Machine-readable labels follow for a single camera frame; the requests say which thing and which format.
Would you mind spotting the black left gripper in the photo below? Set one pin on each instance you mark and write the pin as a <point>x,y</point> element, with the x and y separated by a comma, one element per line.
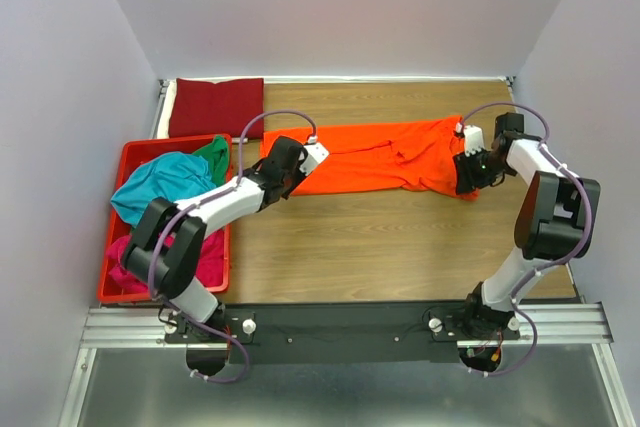
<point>300,176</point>

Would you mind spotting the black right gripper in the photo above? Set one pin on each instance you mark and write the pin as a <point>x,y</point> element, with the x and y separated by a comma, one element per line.
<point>466,180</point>

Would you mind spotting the orange t-shirt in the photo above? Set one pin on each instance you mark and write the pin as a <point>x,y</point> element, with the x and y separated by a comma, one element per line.
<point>415,156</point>

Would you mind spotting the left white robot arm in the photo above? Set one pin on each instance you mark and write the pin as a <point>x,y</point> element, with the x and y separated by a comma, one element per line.
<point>165,247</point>

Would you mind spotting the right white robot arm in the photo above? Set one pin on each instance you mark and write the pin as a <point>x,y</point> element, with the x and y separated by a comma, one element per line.
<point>554,224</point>

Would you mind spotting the green t-shirt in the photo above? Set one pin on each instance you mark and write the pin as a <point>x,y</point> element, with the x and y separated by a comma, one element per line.
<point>217,156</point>

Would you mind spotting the teal blue t-shirt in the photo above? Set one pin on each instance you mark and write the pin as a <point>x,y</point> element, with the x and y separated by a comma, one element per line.
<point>172,176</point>

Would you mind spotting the folded dark red t-shirt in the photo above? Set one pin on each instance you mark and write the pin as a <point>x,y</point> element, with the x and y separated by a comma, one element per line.
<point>202,107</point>

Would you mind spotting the magenta pink t-shirt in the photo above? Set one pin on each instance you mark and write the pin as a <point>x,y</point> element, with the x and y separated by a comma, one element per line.
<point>210,269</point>

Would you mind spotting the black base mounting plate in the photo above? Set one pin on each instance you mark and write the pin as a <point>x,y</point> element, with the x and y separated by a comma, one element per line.
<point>338,333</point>

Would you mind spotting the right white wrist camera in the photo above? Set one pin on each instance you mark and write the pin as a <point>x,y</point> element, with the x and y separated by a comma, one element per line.
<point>473,138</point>

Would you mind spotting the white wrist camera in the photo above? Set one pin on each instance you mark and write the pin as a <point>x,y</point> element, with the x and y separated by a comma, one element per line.
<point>313,155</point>
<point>473,138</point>

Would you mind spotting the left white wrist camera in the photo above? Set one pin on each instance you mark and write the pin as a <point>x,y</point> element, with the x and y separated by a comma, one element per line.
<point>313,155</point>

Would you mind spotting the grey aluminium frame rail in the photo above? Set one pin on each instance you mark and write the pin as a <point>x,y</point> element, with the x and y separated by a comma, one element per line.
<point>163,86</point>

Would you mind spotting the front aluminium extrusion rail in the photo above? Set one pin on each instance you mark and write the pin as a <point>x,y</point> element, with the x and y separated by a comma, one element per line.
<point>131,328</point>

